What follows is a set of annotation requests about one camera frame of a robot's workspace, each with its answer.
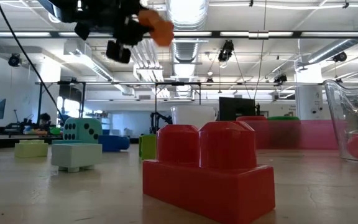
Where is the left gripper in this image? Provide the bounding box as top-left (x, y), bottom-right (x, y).
top-left (39, 0), bottom-right (151, 65)

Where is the orange block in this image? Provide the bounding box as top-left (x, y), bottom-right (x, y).
top-left (137, 9), bottom-right (175, 47)

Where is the teal foam die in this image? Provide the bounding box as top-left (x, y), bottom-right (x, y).
top-left (62, 117), bottom-right (103, 144)

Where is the blue two-stud brick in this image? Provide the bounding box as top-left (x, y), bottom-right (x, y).
top-left (98, 134), bottom-right (131, 153)

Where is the light green small brick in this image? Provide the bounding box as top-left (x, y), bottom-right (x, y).
top-left (14, 139), bottom-right (49, 159)

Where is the clear plastic bin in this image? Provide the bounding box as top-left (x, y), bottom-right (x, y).
top-left (323, 79), bottom-right (358, 165)

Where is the black overhead light bar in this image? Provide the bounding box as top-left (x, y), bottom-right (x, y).
top-left (0, 29), bottom-right (358, 39)

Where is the white plastic cup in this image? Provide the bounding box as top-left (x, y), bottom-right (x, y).
top-left (170, 105), bottom-right (218, 129)

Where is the person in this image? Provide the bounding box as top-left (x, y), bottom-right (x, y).
top-left (31, 112), bottom-right (53, 136)

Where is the blue small brick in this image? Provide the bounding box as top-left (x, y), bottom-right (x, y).
top-left (52, 139), bottom-right (83, 145)

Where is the pale teal small brick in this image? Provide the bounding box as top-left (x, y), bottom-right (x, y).
top-left (51, 142), bottom-right (103, 174)

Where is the black monitor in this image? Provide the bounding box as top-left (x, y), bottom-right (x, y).
top-left (218, 96), bottom-right (257, 122)

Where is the red two-stud brick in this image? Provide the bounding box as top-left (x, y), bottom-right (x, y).
top-left (142, 120), bottom-right (277, 224)

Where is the white column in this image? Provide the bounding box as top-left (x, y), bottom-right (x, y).
top-left (295, 63), bottom-right (324, 121)

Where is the pink plastic bin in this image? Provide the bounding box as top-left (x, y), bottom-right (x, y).
top-left (237, 119), bottom-right (347, 151)

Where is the white rectangular air duct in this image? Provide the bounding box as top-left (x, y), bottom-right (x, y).
top-left (63, 40), bottom-right (135, 96)

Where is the silver round ceiling duct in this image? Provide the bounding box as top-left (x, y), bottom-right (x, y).
top-left (165, 0), bottom-right (210, 98)

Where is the black background frame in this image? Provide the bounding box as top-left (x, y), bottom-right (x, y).
top-left (35, 80), bottom-right (202, 119)

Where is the black hanging camera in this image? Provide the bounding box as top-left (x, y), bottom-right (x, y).
top-left (218, 39), bottom-right (235, 68)

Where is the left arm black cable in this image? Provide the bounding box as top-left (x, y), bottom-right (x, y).
top-left (0, 0), bottom-right (65, 124)

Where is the silver slanted ceiling duct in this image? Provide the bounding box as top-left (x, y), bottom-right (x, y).
top-left (306, 18), bottom-right (358, 65)

